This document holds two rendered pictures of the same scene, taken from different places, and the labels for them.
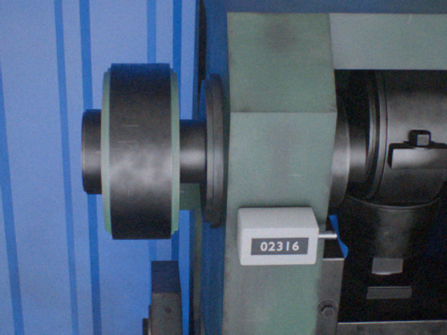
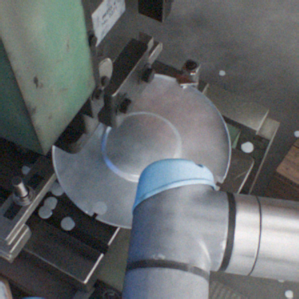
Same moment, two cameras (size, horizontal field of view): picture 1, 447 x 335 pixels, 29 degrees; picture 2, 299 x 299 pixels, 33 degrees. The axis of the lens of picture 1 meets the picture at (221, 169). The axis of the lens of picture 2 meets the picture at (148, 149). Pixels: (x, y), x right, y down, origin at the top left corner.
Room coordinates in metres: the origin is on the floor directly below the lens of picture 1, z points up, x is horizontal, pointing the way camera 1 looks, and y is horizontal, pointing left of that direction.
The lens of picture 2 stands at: (0.49, 0.14, 1.51)
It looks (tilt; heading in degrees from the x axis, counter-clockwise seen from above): 61 degrees down; 304
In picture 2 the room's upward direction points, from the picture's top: straight up
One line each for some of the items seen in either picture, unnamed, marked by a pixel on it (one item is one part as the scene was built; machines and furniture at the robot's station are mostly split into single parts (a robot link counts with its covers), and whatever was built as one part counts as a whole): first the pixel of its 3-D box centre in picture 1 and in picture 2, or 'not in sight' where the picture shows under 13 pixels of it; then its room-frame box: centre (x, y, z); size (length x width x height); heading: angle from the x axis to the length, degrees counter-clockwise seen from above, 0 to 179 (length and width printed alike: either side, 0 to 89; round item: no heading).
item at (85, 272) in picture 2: not in sight; (83, 145); (0.86, -0.19, 0.68); 0.45 x 0.30 x 0.06; 95
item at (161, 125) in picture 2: not in sight; (141, 145); (0.73, -0.20, 0.78); 0.29 x 0.29 x 0.01
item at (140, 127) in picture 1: (166, 159); not in sight; (0.85, 0.06, 1.31); 0.22 x 0.12 x 0.22; 5
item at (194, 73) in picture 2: not in sight; (189, 80); (0.75, -0.38, 0.75); 0.03 x 0.03 x 0.10; 5
